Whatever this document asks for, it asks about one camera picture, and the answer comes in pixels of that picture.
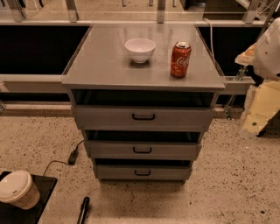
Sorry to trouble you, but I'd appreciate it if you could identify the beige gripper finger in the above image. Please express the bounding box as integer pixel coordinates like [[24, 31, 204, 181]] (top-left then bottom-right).
[[234, 44, 256, 66], [240, 80, 280, 137]]

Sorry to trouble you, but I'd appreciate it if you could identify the grey top drawer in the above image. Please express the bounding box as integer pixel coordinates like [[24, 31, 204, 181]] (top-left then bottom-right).
[[72, 106, 214, 132]]

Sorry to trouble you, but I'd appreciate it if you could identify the grey drawer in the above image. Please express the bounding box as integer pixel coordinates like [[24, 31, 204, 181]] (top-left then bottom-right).
[[85, 140, 202, 161], [72, 106, 214, 132], [94, 165, 191, 181]]

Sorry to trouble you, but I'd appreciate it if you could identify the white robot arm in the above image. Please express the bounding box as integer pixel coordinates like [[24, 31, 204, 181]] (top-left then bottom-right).
[[234, 17, 280, 137]]

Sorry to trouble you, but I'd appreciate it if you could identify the grey metal drawer cabinet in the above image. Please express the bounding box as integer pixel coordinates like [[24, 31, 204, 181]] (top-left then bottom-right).
[[63, 23, 225, 171]]

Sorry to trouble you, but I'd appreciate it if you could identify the grey middle drawer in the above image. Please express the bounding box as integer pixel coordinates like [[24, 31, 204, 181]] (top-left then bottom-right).
[[85, 140, 202, 161]]

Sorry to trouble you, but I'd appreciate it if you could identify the grey bottom drawer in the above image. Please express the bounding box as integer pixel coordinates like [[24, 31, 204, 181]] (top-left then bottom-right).
[[94, 165, 191, 181]]

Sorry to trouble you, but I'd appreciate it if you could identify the red cola can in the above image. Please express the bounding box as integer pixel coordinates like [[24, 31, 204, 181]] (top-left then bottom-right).
[[171, 41, 192, 79]]

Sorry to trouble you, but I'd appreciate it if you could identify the white ceramic bowl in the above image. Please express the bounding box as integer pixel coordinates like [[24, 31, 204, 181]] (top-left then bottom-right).
[[125, 38, 156, 63]]

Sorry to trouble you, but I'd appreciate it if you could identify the black marker pen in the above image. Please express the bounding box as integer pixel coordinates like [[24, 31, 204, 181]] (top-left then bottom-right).
[[77, 197, 90, 224]]

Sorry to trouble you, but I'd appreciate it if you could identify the white lidded paper cup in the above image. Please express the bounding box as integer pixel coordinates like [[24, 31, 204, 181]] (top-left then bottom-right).
[[0, 171, 40, 210]]

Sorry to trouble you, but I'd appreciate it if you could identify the black side table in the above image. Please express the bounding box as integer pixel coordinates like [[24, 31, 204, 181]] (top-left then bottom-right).
[[0, 171, 57, 224]]

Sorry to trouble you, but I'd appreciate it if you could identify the white cable behind cabinet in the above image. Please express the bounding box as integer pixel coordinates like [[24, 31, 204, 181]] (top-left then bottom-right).
[[202, 17, 217, 65]]

